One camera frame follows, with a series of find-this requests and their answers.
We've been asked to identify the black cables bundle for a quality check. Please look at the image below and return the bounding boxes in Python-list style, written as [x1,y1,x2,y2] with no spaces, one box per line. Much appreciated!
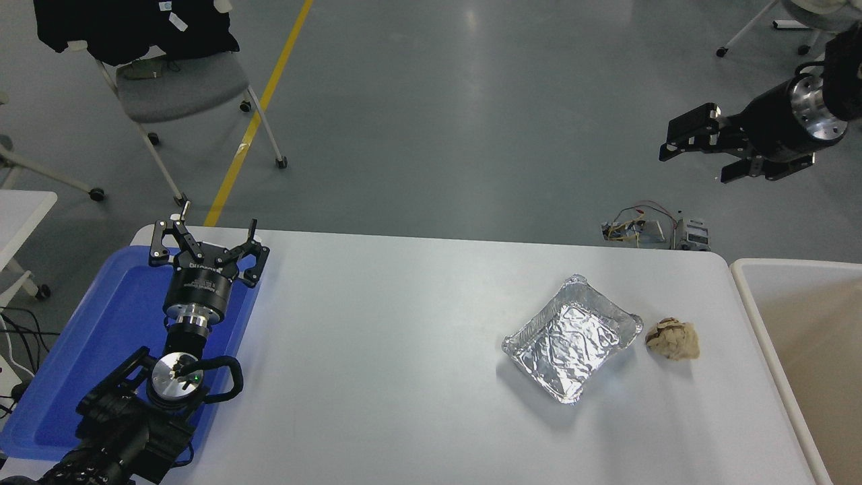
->
[0,306,51,418]

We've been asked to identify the white frame wheeled chair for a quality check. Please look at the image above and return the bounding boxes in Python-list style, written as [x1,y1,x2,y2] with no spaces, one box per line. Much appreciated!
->
[717,0,862,57]

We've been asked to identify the white power strip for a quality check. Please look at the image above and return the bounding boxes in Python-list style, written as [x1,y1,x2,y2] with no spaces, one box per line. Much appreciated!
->
[0,355,28,405]

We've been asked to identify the black garment with tags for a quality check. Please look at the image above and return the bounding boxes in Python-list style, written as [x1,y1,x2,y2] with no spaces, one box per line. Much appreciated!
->
[34,0,241,66]

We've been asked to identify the small grey device box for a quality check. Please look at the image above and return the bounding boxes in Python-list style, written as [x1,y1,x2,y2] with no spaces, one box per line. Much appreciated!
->
[677,217,711,251]

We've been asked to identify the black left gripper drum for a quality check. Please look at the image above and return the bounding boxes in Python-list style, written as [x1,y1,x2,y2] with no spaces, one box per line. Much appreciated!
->
[165,255,238,313]

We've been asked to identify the olive pouch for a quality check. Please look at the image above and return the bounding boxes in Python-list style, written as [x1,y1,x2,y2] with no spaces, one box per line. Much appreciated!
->
[121,56,173,81]

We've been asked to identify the crumpled tan paper ball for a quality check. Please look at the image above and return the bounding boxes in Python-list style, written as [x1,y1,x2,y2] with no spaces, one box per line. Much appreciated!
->
[645,317,700,361]

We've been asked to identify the large pale bin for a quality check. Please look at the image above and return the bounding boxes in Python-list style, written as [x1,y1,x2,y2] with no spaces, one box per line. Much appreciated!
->
[729,257,862,485]

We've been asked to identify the white chair base with castor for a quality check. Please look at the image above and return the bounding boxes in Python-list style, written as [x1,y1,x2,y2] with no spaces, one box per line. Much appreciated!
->
[0,91,106,203]

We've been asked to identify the circuit board with coloured wires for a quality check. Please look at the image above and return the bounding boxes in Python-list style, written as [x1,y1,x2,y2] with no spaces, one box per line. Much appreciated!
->
[601,201,677,245]

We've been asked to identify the grey seat wheeled chair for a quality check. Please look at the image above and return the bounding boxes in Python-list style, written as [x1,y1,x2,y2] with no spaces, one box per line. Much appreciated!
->
[67,39,289,207]

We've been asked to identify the silver foil tray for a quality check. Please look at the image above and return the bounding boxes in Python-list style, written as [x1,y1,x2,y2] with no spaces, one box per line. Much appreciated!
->
[501,273,644,404]

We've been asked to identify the blue plastic tray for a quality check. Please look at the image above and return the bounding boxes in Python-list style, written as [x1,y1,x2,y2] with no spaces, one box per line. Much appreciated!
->
[0,246,262,461]

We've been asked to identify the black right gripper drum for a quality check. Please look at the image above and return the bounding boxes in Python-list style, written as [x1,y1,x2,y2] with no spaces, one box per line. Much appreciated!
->
[731,79,816,162]

